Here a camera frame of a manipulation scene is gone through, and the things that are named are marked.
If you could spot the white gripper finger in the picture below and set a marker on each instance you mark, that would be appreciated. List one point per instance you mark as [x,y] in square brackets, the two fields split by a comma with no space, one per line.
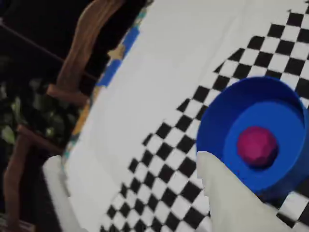
[231,205]

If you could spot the pink ball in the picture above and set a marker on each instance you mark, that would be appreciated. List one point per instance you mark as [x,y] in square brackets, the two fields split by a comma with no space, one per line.
[257,147]

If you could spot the blue round box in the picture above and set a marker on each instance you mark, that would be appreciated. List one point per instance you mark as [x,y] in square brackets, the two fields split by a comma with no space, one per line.
[217,120]

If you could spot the black white checkerboard mat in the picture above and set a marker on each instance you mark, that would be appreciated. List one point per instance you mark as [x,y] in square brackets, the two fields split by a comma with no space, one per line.
[169,157]

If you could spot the white table sheet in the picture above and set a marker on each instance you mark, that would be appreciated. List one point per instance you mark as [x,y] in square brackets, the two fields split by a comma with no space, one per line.
[157,72]

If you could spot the blue tape strip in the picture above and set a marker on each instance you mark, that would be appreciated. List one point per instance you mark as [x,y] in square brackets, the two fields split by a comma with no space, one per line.
[131,39]
[109,72]

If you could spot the green leafy plant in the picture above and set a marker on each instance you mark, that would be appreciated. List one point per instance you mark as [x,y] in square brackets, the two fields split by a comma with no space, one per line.
[48,113]

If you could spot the brown wooden chair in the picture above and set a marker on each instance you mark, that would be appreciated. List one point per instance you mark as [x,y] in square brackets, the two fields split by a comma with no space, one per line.
[79,48]
[17,169]

